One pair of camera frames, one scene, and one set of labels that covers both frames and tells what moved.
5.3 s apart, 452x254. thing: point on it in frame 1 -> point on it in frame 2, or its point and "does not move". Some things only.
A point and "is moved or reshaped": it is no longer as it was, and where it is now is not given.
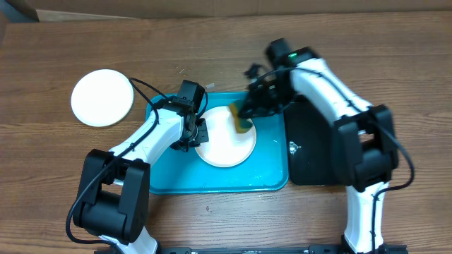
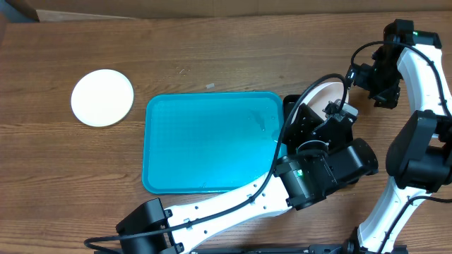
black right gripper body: (255, 104) -> (383, 93)
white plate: (226, 147) is moved or reshaped
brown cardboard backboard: (73, 10) does not move
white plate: (102, 97) does not move
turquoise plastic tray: (266, 169) does not move
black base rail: (312, 249) does not move
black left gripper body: (201, 136) -> (300, 135)
